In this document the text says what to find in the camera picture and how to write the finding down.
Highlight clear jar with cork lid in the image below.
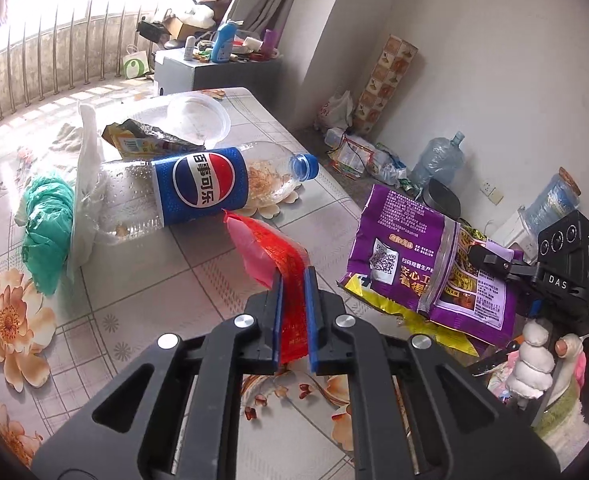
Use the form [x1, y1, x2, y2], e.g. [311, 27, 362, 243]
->
[521, 174, 582, 233]

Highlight tall patterned box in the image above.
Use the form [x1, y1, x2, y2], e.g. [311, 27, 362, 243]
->
[351, 35, 419, 136]

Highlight person's right forearm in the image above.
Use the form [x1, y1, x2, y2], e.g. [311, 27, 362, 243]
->
[531, 355, 589, 441]

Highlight yellow snack packet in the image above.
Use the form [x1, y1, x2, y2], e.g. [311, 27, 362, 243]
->
[102, 119, 205, 161]

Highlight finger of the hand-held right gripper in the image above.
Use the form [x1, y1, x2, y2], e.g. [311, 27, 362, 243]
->
[467, 239, 525, 281]

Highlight black round cooker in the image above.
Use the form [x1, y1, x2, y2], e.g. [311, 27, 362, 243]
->
[421, 177, 462, 221]

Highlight purple noodle snack packet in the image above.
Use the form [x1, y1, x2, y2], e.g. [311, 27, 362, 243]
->
[337, 183, 525, 348]

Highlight white plastic bag thin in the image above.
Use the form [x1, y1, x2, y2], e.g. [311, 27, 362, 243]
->
[67, 102, 110, 281]

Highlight floral table cover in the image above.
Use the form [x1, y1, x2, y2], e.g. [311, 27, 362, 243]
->
[0, 86, 410, 466]

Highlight white wall socket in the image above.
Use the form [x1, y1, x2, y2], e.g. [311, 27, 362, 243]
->
[479, 180, 505, 206]

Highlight white green paper bag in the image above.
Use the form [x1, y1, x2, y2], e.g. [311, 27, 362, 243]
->
[123, 44, 150, 80]

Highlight red plastic wrapper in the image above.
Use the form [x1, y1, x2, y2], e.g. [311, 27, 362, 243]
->
[223, 210, 311, 366]

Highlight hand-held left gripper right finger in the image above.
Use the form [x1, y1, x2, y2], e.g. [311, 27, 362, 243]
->
[304, 266, 560, 480]

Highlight green plastic bag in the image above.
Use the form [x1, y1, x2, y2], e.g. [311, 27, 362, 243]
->
[22, 172, 78, 297]

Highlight pile of plastic packets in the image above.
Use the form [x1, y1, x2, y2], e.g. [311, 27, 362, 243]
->
[324, 127, 410, 191]

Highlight grey cabinet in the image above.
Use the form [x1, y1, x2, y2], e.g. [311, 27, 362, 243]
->
[153, 49, 282, 98]

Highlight clear plastic lid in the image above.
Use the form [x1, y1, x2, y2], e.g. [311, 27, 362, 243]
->
[167, 91, 231, 145]

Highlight blue lotion bottle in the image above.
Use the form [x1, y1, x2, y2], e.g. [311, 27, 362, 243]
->
[210, 20, 242, 64]

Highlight cardboard box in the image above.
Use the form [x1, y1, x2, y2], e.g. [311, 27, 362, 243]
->
[162, 12, 200, 43]

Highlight black bag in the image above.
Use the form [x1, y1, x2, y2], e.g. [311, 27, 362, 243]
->
[137, 19, 168, 43]

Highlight white plastic shopping bag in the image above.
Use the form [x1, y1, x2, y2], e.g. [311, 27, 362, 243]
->
[314, 90, 355, 133]

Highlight large blue water jug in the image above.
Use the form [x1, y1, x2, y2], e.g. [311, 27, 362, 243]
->
[409, 131, 466, 191]

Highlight pile of clothes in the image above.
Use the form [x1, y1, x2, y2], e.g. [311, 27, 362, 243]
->
[194, 0, 238, 26]

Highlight yellow foil wrapper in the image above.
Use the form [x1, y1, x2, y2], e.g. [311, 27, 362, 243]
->
[344, 280, 480, 358]

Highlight pink printed pajama pants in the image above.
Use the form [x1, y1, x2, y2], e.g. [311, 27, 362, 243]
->
[484, 350, 525, 403]

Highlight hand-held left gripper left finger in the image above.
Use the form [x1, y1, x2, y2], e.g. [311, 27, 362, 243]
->
[32, 267, 285, 480]

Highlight blue label cola bottle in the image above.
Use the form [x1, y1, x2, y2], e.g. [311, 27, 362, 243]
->
[92, 141, 320, 246]

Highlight metal balcony railing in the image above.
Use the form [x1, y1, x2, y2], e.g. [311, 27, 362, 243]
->
[0, 0, 150, 133]

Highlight person's right hand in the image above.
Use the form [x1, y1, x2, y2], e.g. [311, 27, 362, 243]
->
[507, 317, 582, 398]

